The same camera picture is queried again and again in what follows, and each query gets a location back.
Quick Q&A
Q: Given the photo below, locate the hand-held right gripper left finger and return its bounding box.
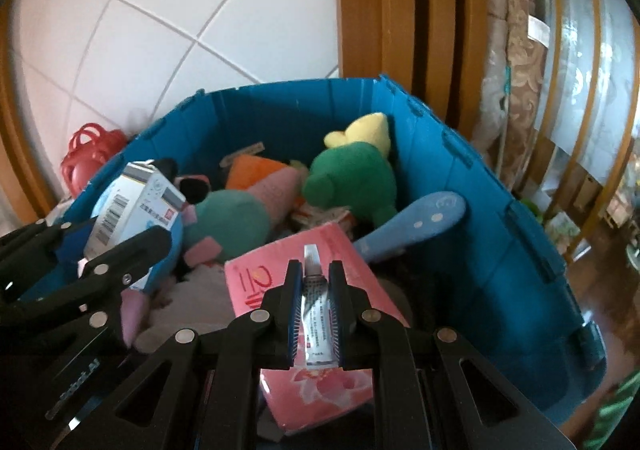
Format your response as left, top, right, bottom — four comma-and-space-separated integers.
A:
75, 259, 305, 450

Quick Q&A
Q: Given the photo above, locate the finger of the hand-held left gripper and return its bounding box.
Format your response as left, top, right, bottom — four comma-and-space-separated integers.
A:
0, 225, 173, 328
0, 217, 98, 281

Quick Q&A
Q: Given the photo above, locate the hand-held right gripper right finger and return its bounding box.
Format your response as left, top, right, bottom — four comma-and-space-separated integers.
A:
327, 260, 573, 450

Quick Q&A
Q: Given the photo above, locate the white ointment tube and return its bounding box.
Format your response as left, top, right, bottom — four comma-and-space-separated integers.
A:
299, 244, 341, 366

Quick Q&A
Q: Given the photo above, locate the white barcode medicine box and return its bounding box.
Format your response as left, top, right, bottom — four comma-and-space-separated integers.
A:
82, 161, 187, 263

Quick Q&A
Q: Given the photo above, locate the blue storage bin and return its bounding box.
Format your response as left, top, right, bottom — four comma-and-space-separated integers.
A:
50, 75, 608, 426

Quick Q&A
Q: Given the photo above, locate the pig plush blue dress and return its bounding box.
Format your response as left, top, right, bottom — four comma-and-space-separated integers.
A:
120, 220, 186, 348

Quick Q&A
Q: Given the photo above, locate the pink tissue box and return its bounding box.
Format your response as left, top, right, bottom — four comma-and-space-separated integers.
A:
223, 222, 411, 433

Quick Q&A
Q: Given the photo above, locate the pig plush teal dress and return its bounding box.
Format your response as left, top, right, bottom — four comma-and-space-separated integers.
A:
177, 172, 276, 281

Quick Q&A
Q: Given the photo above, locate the red plastic basket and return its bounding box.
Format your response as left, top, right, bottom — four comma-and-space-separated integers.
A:
60, 124, 128, 198

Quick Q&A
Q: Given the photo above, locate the orange plush toy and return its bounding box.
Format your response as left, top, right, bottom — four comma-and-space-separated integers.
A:
225, 155, 288, 193

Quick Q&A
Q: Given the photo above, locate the dark green plush yellow head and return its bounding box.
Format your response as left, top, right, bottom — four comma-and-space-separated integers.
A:
302, 112, 401, 226

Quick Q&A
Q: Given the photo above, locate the green striped cloth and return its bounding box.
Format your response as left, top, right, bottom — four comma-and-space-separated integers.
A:
582, 370, 640, 450

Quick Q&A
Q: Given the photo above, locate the rolled patterned carpet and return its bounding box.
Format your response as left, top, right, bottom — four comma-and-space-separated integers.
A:
472, 0, 553, 191

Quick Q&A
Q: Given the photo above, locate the wooden door frame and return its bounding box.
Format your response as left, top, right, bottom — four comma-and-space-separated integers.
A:
332, 0, 488, 131

